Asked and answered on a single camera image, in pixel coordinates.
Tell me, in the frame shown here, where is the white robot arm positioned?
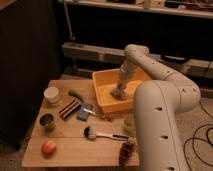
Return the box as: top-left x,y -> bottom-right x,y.
112,44 -> 201,171

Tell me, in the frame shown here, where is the yellow plastic tray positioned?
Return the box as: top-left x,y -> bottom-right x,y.
92,69 -> 150,113

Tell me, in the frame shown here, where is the green cup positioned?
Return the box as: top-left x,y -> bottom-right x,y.
124,115 -> 135,135

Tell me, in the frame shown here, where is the green cucumber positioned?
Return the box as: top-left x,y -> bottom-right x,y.
68,90 -> 84,102

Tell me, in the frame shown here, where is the blue sponge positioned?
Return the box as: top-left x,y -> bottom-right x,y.
77,103 -> 93,121

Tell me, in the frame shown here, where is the striped brown block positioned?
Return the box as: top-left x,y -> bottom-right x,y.
59,100 -> 81,120

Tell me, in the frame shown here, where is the brown pine cone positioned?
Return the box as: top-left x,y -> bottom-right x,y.
119,140 -> 136,167

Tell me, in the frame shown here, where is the white cup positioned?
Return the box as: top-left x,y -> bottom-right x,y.
44,87 -> 59,104

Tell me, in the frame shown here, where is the metal can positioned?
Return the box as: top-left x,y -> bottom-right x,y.
39,113 -> 55,131

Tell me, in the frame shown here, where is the red apple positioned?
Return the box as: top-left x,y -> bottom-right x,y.
41,140 -> 56,156

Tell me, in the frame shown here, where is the black curtain panel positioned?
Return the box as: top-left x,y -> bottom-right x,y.
0,0 -> 62,150

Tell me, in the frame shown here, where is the dish brush white handle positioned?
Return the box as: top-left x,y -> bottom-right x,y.
84,126 -> 129,141

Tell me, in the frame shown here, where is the metal shelf rail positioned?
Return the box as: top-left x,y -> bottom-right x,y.
62,42 -> 213,79

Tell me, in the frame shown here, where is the black cable on floor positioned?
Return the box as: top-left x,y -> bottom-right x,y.
183,101 -> 213,171

